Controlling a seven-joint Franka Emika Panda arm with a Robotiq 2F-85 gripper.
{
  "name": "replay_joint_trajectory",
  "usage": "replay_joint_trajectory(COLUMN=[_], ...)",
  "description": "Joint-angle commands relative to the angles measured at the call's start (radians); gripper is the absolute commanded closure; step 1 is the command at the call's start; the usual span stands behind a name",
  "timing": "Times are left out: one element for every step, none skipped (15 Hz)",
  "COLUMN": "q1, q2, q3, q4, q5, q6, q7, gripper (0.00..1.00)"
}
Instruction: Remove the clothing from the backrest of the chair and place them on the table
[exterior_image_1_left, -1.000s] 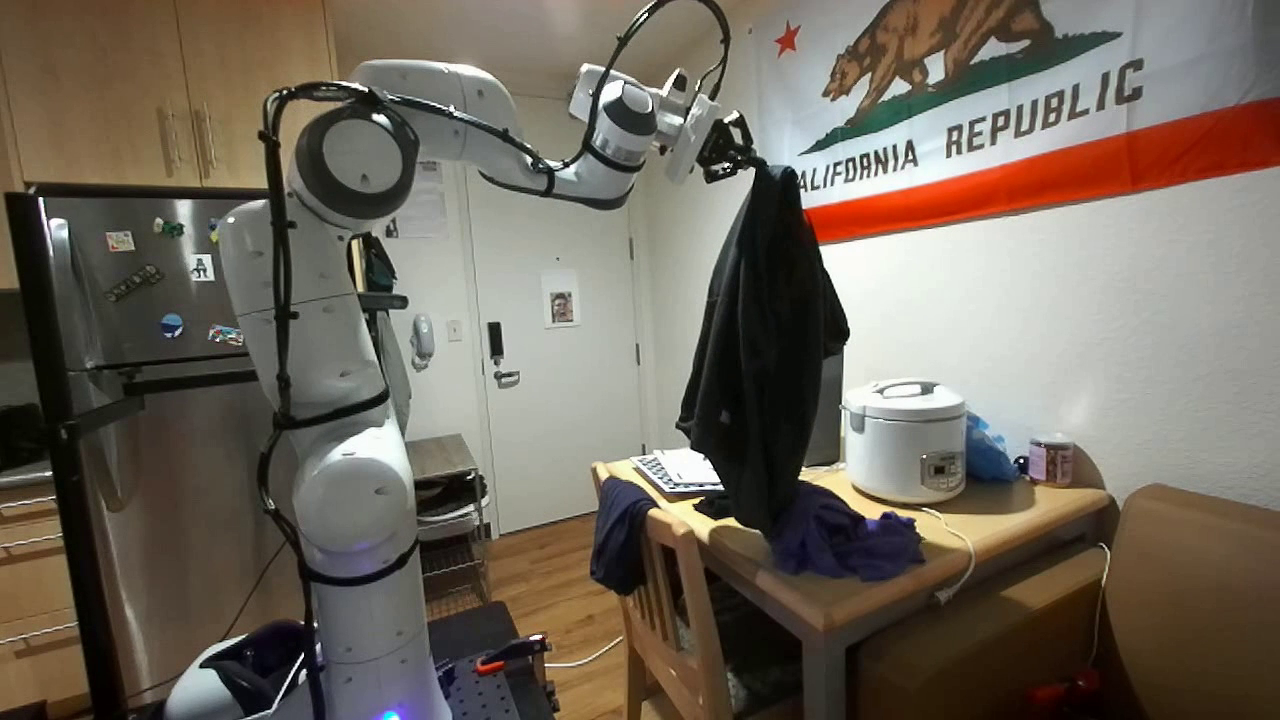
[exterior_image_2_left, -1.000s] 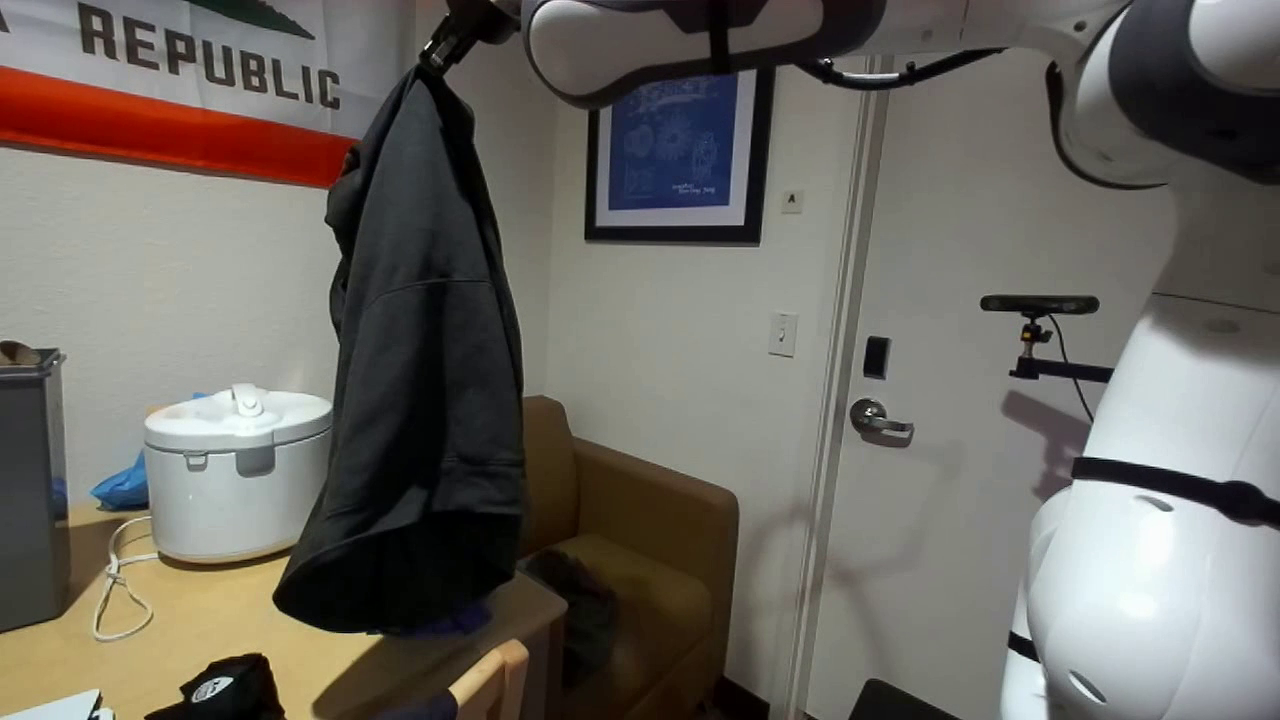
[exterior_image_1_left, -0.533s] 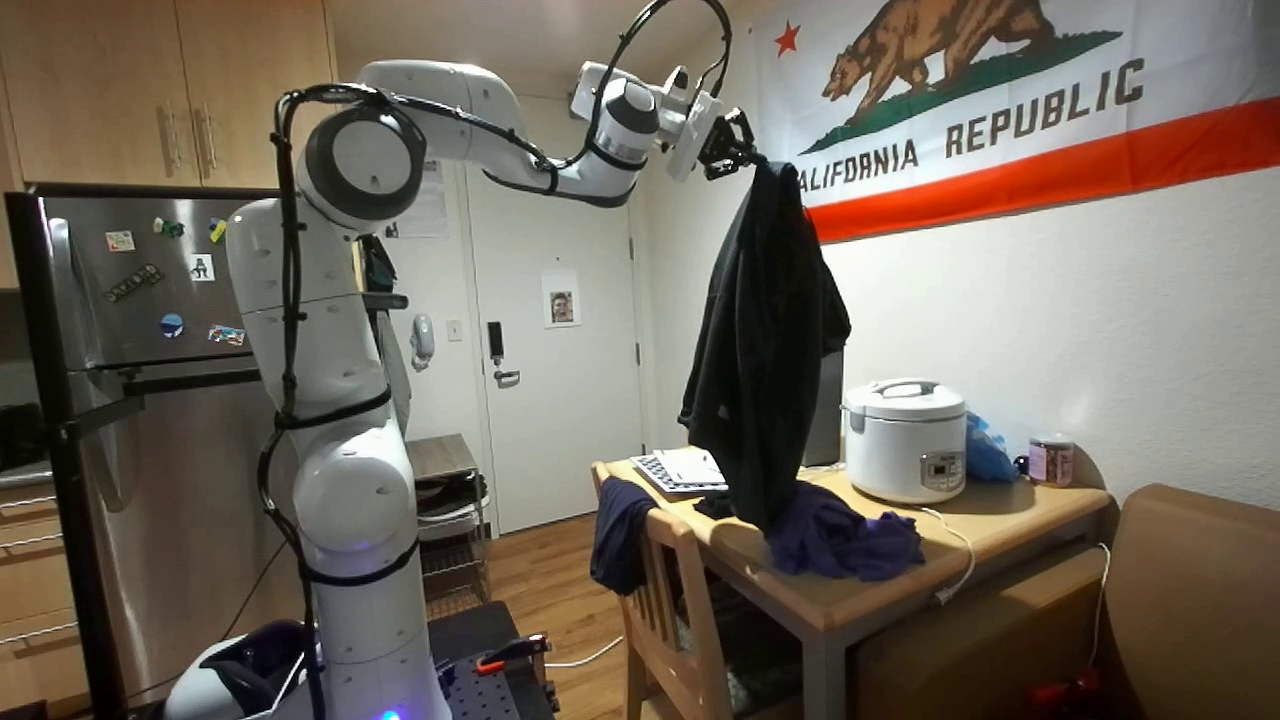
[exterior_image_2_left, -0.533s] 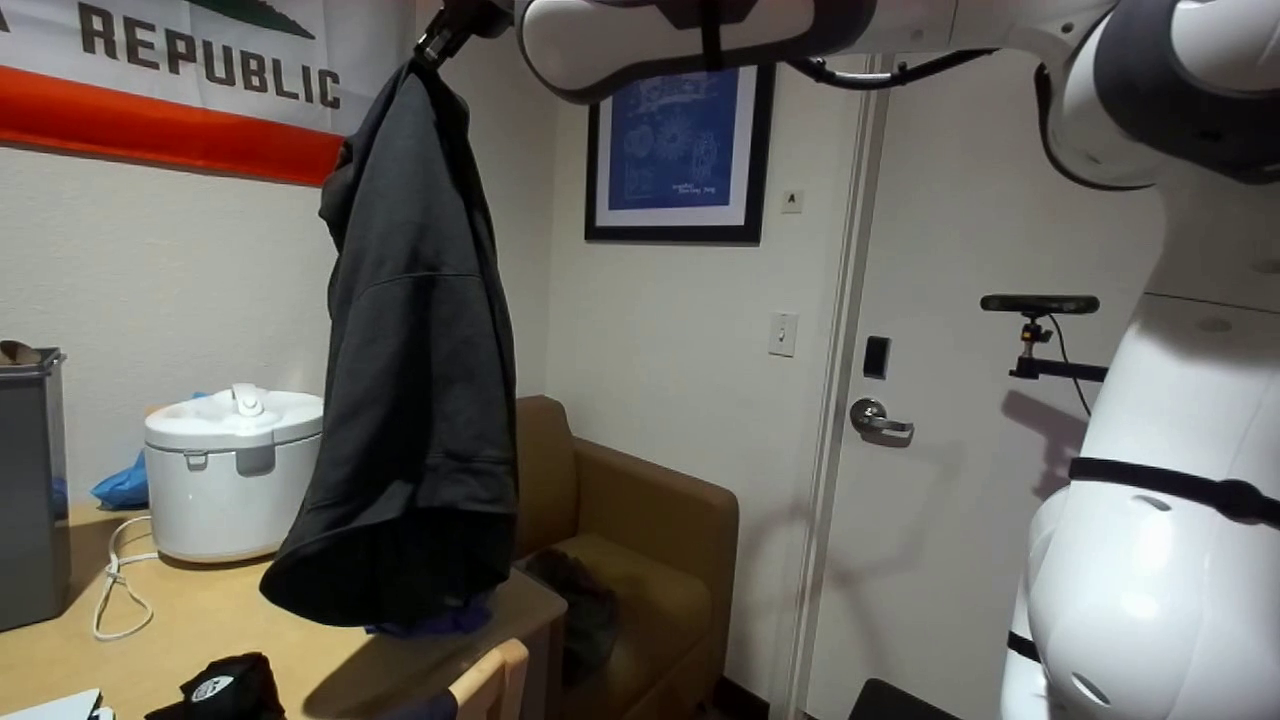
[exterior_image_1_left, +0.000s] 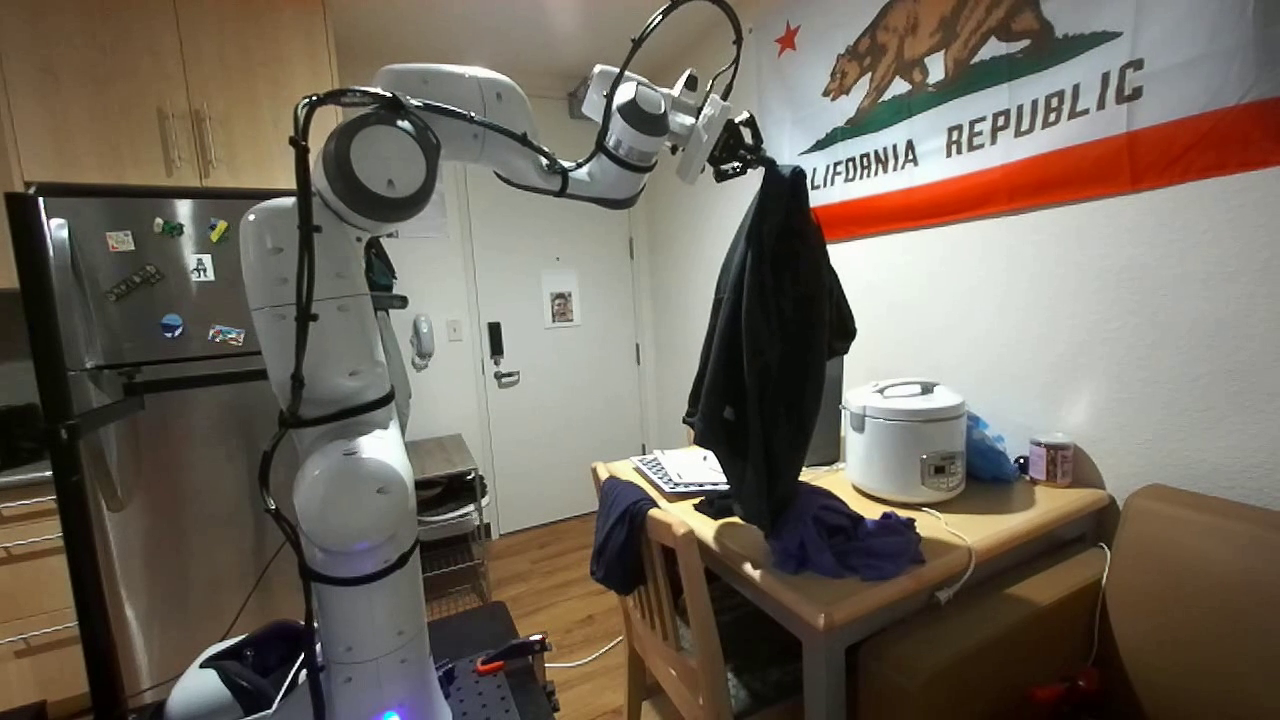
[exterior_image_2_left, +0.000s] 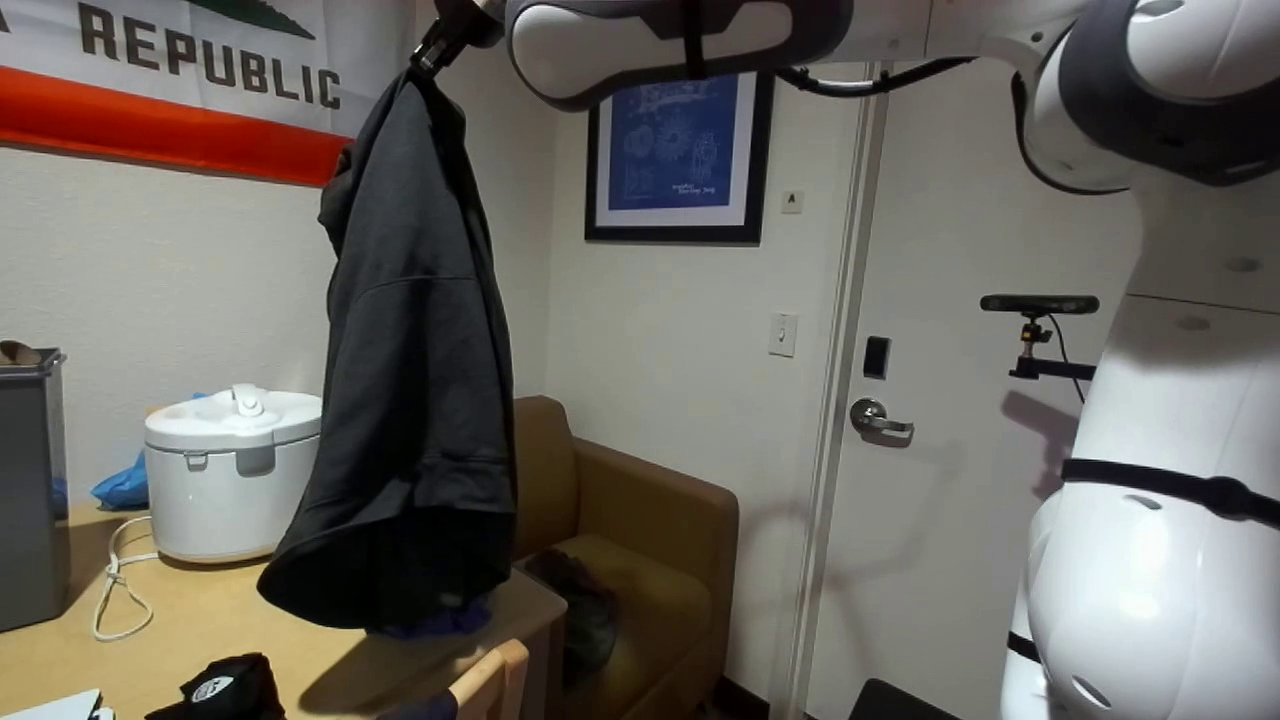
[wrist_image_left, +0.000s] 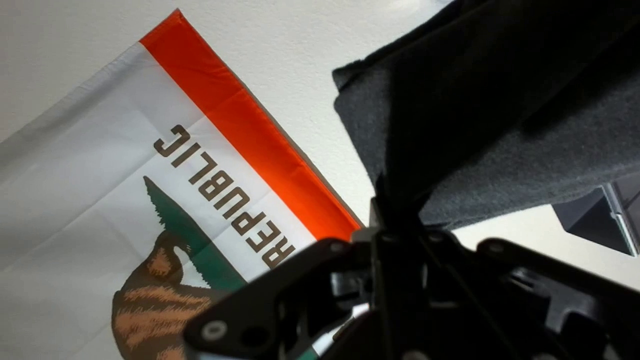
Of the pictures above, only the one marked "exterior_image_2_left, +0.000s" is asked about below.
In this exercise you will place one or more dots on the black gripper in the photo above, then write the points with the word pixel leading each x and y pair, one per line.
pixel 468 16

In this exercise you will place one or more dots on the dark grey jacket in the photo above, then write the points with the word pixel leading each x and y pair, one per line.
pixel 414 403

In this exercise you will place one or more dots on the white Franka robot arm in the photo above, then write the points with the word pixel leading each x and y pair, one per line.
pixel 1160 563

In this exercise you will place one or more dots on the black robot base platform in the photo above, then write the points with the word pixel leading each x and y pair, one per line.
pixel 902 702

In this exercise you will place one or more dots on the black framed blue poster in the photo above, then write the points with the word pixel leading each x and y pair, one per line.
pixel 680 145

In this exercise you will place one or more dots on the California Republic flag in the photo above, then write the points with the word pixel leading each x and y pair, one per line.
pixel 172 132

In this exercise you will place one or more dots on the white rice cooker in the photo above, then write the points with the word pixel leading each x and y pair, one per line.
pixel 225 482

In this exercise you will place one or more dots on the brown armchair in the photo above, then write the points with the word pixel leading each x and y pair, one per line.
pixel 652 533

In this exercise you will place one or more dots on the blue crumpled cloth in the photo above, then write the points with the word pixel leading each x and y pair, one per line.
pixel 120 482

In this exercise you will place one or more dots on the black door keypad lock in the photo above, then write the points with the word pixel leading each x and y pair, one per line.
pixel 876 356

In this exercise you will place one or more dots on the silver door lever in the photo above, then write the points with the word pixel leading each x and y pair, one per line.
pixel 875 423

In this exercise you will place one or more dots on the grey crumpled cloth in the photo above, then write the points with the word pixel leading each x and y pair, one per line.
pixel 585 621

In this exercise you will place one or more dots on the tall grey bin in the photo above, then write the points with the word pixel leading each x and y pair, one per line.
pixel 34 492

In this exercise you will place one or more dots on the wooden table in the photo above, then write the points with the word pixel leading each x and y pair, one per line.
pixel 201 621

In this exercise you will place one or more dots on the black pouch white logo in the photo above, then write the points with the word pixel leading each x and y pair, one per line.
pixel 225 685

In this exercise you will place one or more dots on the white door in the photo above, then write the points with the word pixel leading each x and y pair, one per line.
pixel 933 563

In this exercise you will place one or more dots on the small white wall plate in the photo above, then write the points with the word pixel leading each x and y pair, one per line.
pixel 795 201

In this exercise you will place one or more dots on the white light switch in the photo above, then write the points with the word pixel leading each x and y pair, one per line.
pixel 783 335

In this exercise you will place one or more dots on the black stereo camera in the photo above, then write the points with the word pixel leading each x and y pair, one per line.
pixel 1041 306

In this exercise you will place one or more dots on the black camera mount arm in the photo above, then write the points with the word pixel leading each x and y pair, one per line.
pixel 1034 350

